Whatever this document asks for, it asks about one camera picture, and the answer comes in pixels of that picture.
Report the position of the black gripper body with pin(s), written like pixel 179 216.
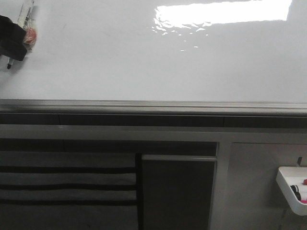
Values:
pixel 11 39

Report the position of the white black-tipped whiteboard marker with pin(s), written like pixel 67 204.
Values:
pixel 26 22

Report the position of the dark grey panel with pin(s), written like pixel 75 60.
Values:
pixel 177 191

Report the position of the white plastic storage tray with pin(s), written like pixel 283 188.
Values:
pixel 287 176

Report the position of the black marker in tray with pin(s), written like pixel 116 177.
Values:
pixel 295 189

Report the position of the white whiteboard with aluminium frame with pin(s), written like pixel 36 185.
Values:
pixel 207 57

